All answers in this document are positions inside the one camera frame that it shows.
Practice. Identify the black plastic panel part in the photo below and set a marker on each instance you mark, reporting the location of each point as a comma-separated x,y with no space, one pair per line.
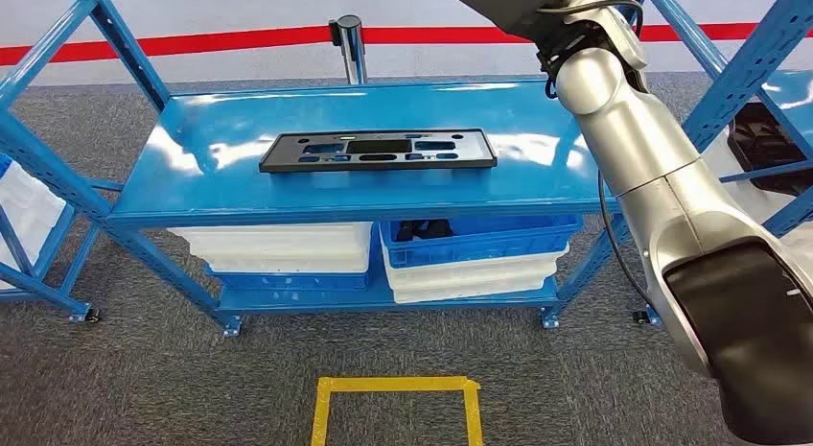
279,156

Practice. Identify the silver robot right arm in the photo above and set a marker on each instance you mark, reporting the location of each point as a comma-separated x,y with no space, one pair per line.
635,132

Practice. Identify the black plastic parts pile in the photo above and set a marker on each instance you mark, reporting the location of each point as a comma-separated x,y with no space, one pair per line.
768,144
425,229

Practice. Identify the red barrier belt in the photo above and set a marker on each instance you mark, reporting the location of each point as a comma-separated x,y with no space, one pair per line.
190,43

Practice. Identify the chrome stanchion post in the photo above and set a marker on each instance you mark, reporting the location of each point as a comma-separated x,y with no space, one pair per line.
352,49

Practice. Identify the dark grey camera bracket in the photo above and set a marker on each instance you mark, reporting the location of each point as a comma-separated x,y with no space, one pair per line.
495,4

